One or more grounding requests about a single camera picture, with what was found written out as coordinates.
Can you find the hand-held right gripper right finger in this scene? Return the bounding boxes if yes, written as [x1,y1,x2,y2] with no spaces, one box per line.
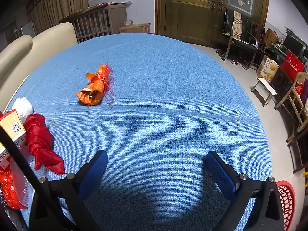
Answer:
[204,151,285,231]

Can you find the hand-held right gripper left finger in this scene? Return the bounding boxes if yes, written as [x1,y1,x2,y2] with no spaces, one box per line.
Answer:
[28,150,109,231]

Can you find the yellow and white carton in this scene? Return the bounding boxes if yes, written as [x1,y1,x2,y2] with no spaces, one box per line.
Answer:
[0,109,26,169]

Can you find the red plastic bag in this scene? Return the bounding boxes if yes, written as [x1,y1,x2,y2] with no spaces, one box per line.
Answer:
[24,113,66,175]

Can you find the red plastic basket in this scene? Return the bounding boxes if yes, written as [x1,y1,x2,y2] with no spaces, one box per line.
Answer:
[275,180,296,231]

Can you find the clear plastic packaging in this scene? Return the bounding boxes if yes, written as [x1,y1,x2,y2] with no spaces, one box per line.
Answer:
[10,147,50,210]

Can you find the dark wooden furniture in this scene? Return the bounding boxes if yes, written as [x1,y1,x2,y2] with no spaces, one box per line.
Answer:
[286,125,308,174]

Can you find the orange plastic bag bundle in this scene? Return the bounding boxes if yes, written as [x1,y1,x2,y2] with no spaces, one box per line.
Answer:
[74,62,115,110]

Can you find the red plastic wrapper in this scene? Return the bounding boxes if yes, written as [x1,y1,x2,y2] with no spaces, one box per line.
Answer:
[0,166,28,210]

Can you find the white stool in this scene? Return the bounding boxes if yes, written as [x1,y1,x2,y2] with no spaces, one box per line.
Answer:
[251,77,278,107]

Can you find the white crumpled paper ball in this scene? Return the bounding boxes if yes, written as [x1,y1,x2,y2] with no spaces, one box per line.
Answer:
[11,97,33,126]

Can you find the light wooden chair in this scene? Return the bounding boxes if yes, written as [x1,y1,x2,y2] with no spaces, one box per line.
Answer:
[274,72,308,129]

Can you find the dark wooden cabinet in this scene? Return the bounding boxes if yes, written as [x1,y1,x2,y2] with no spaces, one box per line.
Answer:
[269,67,293,104]

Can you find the white thin rod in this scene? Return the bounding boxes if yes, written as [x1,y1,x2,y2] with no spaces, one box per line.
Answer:
[4,74,30,113]

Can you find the orange snack box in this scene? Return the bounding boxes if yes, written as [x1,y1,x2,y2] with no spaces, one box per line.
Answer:
[256,55,279,82]

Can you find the red gift bag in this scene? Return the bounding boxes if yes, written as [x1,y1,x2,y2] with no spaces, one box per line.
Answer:
[280,51,305,81]

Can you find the black chair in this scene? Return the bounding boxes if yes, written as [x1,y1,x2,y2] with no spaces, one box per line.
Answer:
[217,8,259,62]

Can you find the beige sofa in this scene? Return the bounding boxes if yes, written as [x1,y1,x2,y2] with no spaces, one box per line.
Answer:
[0,22,78,112]

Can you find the dark wooden chair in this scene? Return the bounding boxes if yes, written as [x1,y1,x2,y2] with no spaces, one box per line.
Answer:
[245,20,266,70]

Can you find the black monitor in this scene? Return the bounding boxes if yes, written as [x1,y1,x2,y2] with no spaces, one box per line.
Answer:
[281,32,305,58]

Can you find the striped scarf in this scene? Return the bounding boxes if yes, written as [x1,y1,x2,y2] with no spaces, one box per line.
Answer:
[231,11,242,39]

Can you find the cardboard box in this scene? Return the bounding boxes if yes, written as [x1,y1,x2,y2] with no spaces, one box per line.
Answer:
[119,23,151,34]

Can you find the wooden crib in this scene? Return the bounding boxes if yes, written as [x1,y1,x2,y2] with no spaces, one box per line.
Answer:
[59,3,127,43]

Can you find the white board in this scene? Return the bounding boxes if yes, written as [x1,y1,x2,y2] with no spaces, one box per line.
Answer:
[20,21,36,38]

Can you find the wooden door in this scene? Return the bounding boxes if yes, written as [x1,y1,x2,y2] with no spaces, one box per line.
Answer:
[154,0,269,49]

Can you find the brown curtain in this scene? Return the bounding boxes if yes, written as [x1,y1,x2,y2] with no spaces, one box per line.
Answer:
[25,0,93,36]

